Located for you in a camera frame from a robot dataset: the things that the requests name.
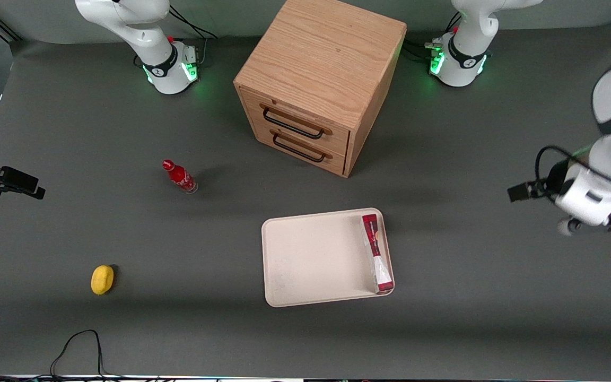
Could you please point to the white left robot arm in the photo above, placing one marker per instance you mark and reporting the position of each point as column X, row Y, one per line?
column 464, row 66

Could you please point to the beige plastic tray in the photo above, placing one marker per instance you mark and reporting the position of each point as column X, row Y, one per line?
column 316, row 260

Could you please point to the wooden drawer front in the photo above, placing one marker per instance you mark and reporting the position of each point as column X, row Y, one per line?
column 305, row 143
column 305, row 114

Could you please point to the wooden drawer cabinet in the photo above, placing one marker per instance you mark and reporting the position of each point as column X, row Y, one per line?
column 321, row 58

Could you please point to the red cola bottle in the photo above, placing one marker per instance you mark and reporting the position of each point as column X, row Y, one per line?
column 180, row 176

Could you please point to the yellow lemon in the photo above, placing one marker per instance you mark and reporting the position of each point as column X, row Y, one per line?
column 102, row 279

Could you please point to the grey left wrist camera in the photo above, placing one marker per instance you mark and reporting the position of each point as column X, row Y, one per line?
column 568, row 226

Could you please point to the black left wrist bracket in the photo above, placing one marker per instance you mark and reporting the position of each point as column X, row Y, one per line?
column 523, row 191

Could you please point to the black wrist bracket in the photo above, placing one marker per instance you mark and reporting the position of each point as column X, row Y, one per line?
column 16, row 182
column 523, row 191

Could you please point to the black right wrist bracket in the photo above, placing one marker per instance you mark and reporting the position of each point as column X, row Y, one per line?
column 16, row 182

